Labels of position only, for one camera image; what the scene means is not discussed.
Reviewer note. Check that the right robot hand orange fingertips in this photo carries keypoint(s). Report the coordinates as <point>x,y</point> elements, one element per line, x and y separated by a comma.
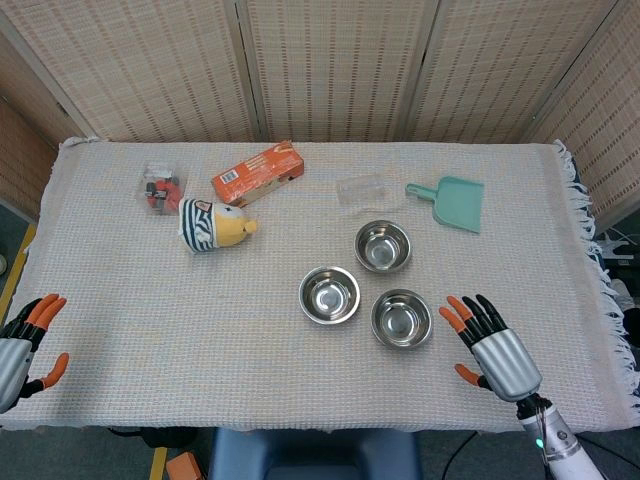
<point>505,362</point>

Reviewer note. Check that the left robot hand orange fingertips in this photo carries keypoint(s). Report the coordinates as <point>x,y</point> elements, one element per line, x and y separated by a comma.
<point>11,360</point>

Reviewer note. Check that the small metal bowl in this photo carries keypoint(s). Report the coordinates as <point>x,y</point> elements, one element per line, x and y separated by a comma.
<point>401,318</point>
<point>329,296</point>
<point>383,246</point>

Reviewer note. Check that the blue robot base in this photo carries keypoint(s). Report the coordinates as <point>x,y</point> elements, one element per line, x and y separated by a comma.
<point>310,455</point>

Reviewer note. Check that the teal plastic dustpan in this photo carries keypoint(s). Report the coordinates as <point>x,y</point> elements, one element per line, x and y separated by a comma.
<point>457,205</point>

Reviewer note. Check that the beige woven tablecloth with fringe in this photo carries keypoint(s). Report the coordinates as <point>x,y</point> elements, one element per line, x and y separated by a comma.
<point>175,325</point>

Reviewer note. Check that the orange block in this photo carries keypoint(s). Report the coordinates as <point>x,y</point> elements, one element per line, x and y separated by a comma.
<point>184,467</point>

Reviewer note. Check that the woven folding screen panel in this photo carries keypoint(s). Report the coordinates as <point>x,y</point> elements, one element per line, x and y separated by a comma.
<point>20,150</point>
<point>150,65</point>
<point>335,65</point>
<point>610,125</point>
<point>500,65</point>

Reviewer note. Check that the clear plastic container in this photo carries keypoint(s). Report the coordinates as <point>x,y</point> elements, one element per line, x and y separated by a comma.
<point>365,192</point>

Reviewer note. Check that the clear bag of small parts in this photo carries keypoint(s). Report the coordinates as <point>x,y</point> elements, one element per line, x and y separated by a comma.
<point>161,190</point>

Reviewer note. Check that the yellow plush toy striped hat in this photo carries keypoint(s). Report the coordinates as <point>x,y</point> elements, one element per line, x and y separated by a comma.
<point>210,225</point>

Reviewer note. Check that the orange cardboard box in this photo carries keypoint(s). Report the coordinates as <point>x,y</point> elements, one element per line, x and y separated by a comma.
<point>255,175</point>

